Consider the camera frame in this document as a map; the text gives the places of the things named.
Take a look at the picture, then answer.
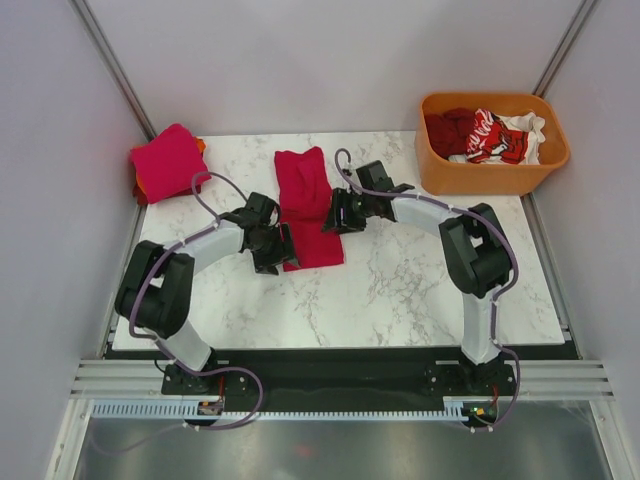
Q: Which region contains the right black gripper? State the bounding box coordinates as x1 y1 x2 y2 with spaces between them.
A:
321 188 374 236

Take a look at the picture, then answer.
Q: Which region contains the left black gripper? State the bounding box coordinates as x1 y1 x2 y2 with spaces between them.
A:
247 223 299 276

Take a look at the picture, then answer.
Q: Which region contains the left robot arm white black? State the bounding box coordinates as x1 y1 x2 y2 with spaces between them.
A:
115 193 297 393

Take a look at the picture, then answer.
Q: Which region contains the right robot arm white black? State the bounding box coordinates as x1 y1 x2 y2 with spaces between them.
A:
323 161 519 394

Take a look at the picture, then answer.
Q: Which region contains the folded orange t shirt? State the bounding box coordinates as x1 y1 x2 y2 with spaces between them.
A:
194 137 206 154

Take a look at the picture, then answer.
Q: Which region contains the dark red crumpled t shirt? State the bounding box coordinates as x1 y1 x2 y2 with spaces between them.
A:
424 108 475 158

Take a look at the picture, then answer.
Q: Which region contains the folded pink t shirt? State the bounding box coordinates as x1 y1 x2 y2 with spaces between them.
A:
129 124 208 181

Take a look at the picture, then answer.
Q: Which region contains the orange plastic basket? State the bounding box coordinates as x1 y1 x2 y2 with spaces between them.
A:
414 91 570 196

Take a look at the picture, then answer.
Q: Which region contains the red white printed t shirt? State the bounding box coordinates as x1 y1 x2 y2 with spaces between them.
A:
448 108 546 166

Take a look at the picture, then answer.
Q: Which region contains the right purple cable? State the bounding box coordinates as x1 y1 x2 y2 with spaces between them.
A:
333 148 524 432

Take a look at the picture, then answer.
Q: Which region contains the purple cable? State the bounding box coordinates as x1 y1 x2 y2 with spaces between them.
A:
333 148 524 432
89 171 265 456

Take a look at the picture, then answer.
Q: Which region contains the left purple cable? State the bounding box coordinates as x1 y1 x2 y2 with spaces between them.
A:
89 171 265 456

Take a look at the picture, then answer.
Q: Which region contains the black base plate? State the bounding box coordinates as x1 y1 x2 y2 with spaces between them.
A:
161 347 516 411

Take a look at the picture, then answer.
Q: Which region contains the grey slotted cable duct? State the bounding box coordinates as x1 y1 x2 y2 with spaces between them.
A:
91 397 497 423

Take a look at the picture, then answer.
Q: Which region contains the aluminium rail profile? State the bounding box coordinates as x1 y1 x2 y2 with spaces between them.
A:
71 360 614 401

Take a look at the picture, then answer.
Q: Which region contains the right aluminium frame post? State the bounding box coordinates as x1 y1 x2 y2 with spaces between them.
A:
532 0 601 98

